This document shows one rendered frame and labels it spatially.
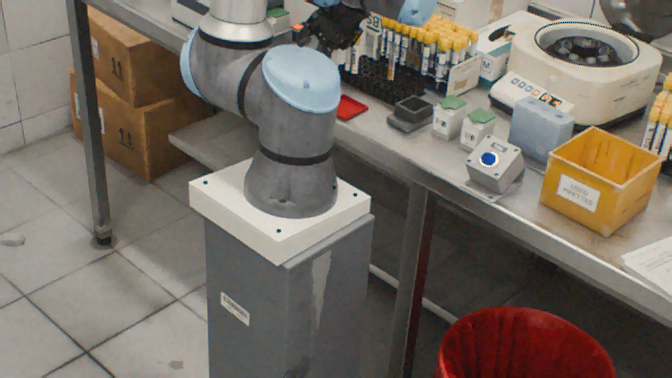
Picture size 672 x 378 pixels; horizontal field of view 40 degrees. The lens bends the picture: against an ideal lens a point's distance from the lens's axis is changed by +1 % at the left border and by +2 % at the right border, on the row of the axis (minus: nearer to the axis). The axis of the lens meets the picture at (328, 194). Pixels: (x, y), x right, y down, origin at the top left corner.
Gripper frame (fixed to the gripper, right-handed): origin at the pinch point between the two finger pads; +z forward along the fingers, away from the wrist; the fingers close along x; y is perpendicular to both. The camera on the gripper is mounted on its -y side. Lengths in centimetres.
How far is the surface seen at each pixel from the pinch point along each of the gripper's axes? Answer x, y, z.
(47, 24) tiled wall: 22, -97, 115
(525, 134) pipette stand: 7.5, 42.7, -24.7
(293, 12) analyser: 7.0, -10.3, 2.2
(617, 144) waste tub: 10, 54, -36
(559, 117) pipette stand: 9, 44, -31
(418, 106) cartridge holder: 5.1, 24.9, -11.0
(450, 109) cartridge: 2.5, 30.6, -19.3
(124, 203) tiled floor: 12, -32, 125
